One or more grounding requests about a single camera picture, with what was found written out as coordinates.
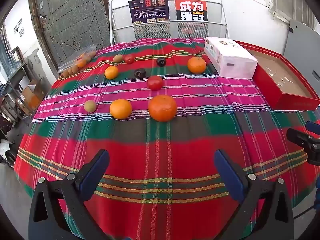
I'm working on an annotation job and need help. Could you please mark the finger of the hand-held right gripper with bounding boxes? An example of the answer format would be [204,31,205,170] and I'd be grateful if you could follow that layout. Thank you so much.
[286,128,320,166]
[305,121,320,140]

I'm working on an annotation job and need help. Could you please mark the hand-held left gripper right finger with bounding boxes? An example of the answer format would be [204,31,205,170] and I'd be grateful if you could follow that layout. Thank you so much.
[214,149,295,240]

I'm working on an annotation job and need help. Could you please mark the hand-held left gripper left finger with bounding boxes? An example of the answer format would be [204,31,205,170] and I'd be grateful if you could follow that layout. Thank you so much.
[28,149,110,240]

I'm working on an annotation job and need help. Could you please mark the red cardboard box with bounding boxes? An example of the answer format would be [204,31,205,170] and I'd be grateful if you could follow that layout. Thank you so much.
[234,40,320,110]

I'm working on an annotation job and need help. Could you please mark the yellow-orange orange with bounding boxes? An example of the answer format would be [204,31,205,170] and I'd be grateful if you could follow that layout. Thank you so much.
[109,99,132,120]
[104,65,119,80]

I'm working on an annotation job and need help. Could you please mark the orange tangerine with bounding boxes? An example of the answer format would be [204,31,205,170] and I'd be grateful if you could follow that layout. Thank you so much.
[148,94,178,122]
[187,56,207,74]

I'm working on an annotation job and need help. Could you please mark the pile of small brown fruits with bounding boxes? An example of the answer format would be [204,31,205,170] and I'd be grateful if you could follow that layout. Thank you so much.
[62,51,97,78]

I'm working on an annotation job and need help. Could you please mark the plaid tablecloth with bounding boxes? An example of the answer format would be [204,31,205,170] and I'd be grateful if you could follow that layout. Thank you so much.
[14,37,320,240]

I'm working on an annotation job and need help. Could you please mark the grey metal cabinet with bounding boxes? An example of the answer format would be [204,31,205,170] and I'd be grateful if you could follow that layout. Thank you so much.
[282,19,320,80]

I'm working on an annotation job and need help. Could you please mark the brown cardboard carton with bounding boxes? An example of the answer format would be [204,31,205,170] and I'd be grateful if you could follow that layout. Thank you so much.
[20,79,43,111]

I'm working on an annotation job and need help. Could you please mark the white tissue pack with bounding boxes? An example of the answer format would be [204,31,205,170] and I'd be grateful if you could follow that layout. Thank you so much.
[204,37,258,78]

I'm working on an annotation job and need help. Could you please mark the clear plastic container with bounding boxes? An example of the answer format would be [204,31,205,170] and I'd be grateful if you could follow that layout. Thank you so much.
[57,44,97,78]

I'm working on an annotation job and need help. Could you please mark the metal storage shelf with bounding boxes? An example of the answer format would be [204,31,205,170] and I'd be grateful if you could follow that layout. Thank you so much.
[0,46,48,130]

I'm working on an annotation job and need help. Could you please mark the white metal mesh rack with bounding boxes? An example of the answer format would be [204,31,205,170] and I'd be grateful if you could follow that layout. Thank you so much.
[109,0,228,43]

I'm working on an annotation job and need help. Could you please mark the riveted metal door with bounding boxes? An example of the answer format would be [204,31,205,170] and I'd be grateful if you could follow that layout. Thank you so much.
[27,0,111,73]

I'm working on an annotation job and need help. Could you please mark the black and red book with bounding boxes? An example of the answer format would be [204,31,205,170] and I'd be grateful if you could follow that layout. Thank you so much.
[174,0,209,39]

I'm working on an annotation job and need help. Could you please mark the dark cookbook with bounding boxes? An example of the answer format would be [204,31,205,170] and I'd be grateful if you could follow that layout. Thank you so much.
[128,0,171,40]

